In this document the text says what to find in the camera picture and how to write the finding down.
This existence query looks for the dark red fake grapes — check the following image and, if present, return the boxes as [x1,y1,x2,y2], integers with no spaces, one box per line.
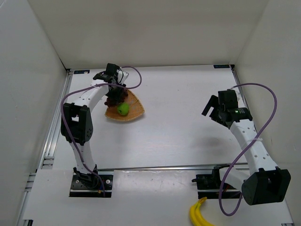
[104,88,128,107]

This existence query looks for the green fake apple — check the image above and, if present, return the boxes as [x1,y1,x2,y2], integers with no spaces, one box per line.
[117,102,130,116]

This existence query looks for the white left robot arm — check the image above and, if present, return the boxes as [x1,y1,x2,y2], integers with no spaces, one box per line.
[61,63,129,192]

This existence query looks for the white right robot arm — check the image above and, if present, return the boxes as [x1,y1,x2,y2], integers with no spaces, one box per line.
[202,89,291,205]

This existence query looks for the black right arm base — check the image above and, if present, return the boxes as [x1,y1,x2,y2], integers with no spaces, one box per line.
[191,165,240,199]

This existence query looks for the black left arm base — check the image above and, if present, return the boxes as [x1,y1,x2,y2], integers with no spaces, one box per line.
[69,167,113,198]

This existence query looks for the woven triangular fruit bowl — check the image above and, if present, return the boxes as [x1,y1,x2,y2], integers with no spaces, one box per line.
[104,90,145,122]

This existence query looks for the yellow fake banana bunch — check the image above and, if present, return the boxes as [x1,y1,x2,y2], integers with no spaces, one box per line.
[189,197,213,226]

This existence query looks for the blue left corner label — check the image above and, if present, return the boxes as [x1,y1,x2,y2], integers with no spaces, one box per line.
[73,70,90,74]

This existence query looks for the blue corner label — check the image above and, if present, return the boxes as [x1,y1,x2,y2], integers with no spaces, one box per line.
[213,65,230,69]
[73,70,90,74]

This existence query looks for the blue right corner label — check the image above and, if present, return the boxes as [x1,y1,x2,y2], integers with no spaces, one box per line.
[213,65,230,69]

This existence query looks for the aluminium right frame rail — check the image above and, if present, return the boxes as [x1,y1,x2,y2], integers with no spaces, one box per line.
[230,65,247,107]

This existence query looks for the aluminium frame rail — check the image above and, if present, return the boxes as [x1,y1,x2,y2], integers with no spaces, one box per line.
[230,65,247,107]
[16,69,73,226]

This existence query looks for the aluminium front cross rail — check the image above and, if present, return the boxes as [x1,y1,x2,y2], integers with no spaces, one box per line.
[95,162,249,172]

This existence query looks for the aluminium left frame rail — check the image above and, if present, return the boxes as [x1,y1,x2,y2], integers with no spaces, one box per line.
[16,69,73,226]

